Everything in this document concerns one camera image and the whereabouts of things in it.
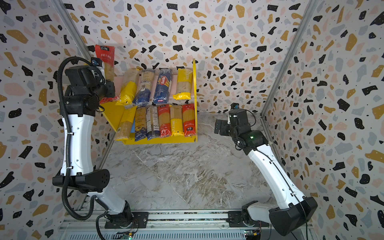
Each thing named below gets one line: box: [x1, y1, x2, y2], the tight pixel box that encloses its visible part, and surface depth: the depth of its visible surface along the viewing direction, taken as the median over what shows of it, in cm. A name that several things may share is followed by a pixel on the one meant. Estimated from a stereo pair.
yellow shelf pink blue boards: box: [99, 58, 198, 145], surface depth 90 cm
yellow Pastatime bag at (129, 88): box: [116, 69, 139, 106], surface depth 73 cm
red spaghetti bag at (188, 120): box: [182, 103, 196, 138], surface depth 97 cm
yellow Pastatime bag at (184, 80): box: [173, 68, 193, 100], surface depth 74 cm
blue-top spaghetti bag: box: [132, 69, 156, 107], surface depth 75 cm
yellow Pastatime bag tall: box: [170, 105, 184, 137], surface depth 97 cm
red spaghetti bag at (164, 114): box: [157, 104, 172, 138], surface depth 97 cm
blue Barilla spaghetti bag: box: [153, 68, 173, 104], surface depth 74 cm
